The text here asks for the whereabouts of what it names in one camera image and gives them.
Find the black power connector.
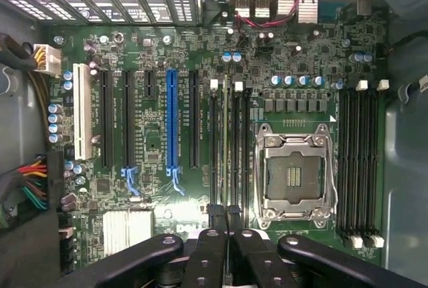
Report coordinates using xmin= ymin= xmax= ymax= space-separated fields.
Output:
xmin=46 ymin=150 xmax=66 ymax=211

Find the green motherboard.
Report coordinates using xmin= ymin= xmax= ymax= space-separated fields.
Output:
xmin=48 ymin=22 xmax=391 ymax=271

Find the metal CPU socket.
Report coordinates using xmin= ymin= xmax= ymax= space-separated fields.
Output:
xmin=253 ymin=122 xmax=339 ymax=231

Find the black fan shroud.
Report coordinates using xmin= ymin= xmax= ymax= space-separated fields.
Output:
xmin=0 ymin=208 xmax=63 ymax=288

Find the coloured wire bundle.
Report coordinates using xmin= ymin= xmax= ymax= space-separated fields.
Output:
xmin=0 ymin=156 xmax=49 ymax=212

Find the silver heat sink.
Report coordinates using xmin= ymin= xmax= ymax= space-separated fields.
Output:
xmin=102 ymin=209 xmax=155 ymax=259

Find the blue rear port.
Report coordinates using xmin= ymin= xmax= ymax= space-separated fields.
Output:
xmin=318 ymin=0 xmax=345 ymax=21

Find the black sleeved wire bundle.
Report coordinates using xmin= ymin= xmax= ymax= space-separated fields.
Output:
xmin=0 ymin=32 xmax=38 ymax=72

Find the blue expansion slot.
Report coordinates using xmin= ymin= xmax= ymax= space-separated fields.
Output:
xmin=165 ymin=68 xmax=186 ymax=198

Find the silver rear port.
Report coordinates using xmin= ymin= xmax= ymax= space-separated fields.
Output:
xmin=276 ymin=0 xmax=296 ymax=18
xmin=298 ymin=0 xmax=319 ymax=24
xmin=233 ymin=0 xmax=254 ymax=18
xmin=253 ymin=0 xmax=272 ymax=18

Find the white expansion slot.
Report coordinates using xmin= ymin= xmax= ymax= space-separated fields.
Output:
xmin=72 ymin=62 xmax=94 ymax=162

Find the white power connector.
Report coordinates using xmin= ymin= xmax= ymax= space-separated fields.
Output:
xmin=32 ymin=43 xmax=64 ymax=76

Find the short black expansion slot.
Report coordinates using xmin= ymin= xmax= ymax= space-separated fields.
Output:
xmin=143 ymin=69 xmax=157 ymax=100

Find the black PC case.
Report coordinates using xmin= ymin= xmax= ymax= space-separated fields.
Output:
xmin=0 ymin=0 xmax=428 ymax=288

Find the yellow black wire bundle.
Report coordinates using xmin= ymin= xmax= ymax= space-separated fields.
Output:
xmin=28 ymin=69 xmax=51 ymax=154

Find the black RAM slot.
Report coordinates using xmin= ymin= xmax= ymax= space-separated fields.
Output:
xmin=244 ymin=87 xmax=253 ymax=232
xmin=368 ymin=80 xmax=391 ymax=249
xmin=209 ymin=78 xmax=220 ymax=208
xmin=358 ymin=87 xmax=374 ymax=247
xmin=336 ymin=87 xmax=349 ymax=239
xmin=348 ymin=80 xmax=368 ymax=249
xmin=233 ymin=80 xmax=244 ymax=227

